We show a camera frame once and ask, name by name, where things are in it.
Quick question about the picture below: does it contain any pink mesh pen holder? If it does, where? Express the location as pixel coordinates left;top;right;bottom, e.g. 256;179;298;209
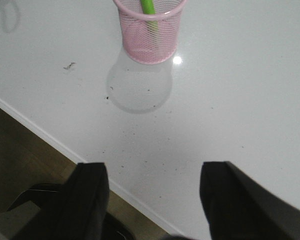
113;0;187;65

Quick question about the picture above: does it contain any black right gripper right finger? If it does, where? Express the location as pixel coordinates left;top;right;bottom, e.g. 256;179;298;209
199;161;300;240

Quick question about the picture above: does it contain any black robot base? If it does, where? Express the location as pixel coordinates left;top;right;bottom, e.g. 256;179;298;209
6;183;136;240

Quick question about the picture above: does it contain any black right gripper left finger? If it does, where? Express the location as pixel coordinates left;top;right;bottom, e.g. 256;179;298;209
13;162;110;240

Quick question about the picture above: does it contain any green marker pen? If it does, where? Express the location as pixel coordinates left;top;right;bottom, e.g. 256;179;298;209
140;0;158;35

